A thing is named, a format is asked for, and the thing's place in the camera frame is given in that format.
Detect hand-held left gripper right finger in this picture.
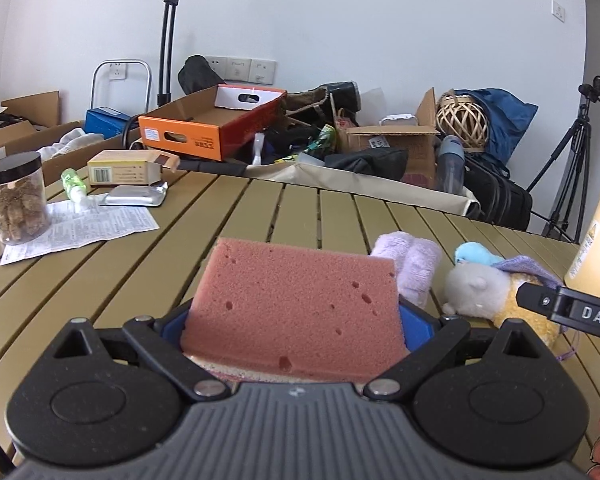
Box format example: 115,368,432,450
363,304,549,404

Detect chrome tube frame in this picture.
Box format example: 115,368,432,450
90,59,154,117

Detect black bag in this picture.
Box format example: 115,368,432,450
177,54,227,97

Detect white cloth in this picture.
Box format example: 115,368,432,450
37,128,104,159

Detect grey water bottle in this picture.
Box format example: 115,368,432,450
437,134,466,195

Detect white wall outlet strip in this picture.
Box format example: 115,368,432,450
204,55,277,85

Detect black camera tripod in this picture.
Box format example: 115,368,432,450
527,75,600,244

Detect lilac fluffy towel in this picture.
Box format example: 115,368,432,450
369,231,444,309

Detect orange cardboard box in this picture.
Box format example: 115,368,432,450
138,84,289,163

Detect black wagon handle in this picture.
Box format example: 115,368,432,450
155,0,189,109

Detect tan carton box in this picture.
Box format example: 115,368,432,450
87,149,181,189

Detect green snack packet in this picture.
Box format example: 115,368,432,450
304,124,337,157

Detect wicker ball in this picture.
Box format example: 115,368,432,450
435,90,490,154

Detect blue fabric bag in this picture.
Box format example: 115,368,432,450
452,88,539,167

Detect printed paper leaflet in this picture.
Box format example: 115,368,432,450
0,198,161,267

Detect blue box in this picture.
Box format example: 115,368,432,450
84,107,132,139

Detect clear jar with black lid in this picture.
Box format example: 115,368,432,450
0,152,51,247

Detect yellow thermos jug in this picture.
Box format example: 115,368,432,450
562,159,600,305

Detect black cloth pouch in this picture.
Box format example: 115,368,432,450
324,147,410,181

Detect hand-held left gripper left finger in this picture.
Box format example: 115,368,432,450
54,304,231,404

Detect brown open cardboard box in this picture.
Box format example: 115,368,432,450
337,87,441,192

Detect small green bottle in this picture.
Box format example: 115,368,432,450
59,167,94,209

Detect pink sponge block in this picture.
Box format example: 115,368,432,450
180,237,411,387

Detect yellow and white plush toy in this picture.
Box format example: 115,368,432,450
440,242,572,352

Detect silver foil pack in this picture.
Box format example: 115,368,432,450
98,183,169,208

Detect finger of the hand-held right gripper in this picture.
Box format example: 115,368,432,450
515,282,561,319

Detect large brown cardboard box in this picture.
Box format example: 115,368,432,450
0,90,87,172

